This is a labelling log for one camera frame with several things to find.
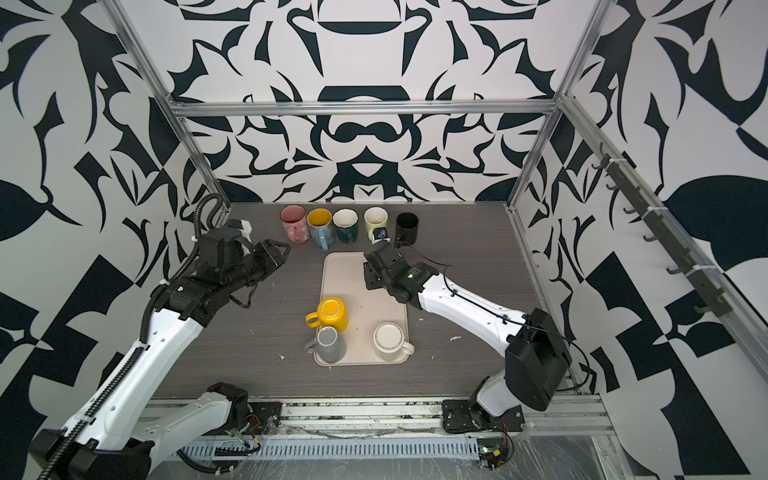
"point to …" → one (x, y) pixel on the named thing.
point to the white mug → (388, 342)
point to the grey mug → (329, 346)
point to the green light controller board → (492, 451)
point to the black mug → (407, 224)
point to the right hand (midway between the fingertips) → (374, 265)
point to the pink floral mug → (294, 220)
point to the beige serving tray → (344, 280)
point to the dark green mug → (346, 222)
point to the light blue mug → (321, 227)
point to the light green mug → (375, 217)
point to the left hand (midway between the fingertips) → (287, 244)
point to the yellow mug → (331, 312)
